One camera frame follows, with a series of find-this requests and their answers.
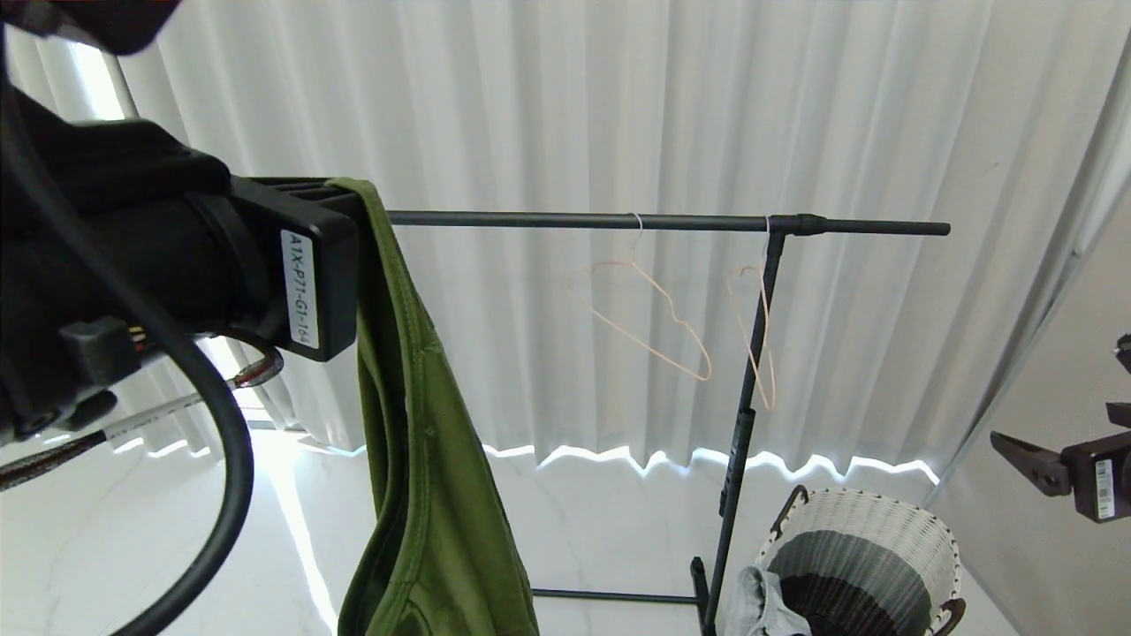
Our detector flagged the pale grey shorts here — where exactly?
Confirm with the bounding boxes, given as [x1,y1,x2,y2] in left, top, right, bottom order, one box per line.
[725,565,812,636]

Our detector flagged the white laundry basket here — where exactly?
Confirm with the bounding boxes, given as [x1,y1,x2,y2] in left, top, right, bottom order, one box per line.
[755,484,967,636]

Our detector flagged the black cable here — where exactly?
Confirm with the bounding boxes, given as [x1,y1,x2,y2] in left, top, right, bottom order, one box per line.
[0,35,257,636]

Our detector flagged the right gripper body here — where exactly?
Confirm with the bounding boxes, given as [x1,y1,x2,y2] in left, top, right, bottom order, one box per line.
[1060,431,1131,524]

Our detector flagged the braided dark cable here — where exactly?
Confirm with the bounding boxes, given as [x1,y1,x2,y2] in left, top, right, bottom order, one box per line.
[0,344,285,492]

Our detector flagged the black clothes rack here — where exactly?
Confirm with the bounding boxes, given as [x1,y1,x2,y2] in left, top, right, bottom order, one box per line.
[387,210,952,636]

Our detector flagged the green long-sleeved shirt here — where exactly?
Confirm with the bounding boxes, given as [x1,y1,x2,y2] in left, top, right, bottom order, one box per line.
[336,177,540,636]

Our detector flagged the pink clothes hanger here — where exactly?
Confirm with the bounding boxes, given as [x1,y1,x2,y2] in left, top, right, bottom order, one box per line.
[588,214,713,382]
[727,219,778,412]

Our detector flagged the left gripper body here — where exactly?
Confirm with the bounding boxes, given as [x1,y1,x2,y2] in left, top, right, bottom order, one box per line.
[0,175,361,443]

